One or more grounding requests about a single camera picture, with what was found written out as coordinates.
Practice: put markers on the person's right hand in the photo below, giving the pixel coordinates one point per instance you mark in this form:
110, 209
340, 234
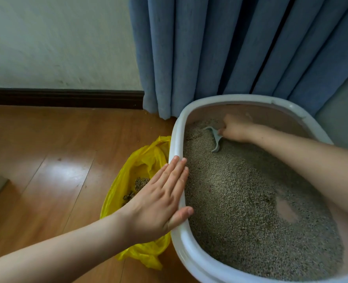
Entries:
236, 129

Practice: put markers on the person's left hand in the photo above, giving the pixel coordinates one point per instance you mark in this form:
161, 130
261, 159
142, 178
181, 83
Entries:
153, 209

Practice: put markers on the light blue litter scoop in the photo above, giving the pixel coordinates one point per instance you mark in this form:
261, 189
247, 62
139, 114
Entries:
216, 141

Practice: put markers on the white oval litter box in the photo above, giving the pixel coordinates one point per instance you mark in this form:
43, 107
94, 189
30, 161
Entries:
180, 247

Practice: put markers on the yellow plastic bag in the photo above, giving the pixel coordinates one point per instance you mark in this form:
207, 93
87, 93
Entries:
144, 162

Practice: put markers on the grey cat litter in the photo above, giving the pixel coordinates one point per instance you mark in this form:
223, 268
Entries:
244, 218

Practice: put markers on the person's left forearm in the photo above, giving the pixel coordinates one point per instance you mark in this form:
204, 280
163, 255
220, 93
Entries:
50, 256

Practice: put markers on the person's right forearm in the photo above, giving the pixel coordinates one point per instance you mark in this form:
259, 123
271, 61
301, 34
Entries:
315, 165

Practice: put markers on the blue curtain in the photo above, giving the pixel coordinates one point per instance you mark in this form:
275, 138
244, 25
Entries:
206, 50

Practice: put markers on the dark wall baseboard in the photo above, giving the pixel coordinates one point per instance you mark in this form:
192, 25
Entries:
59, 98

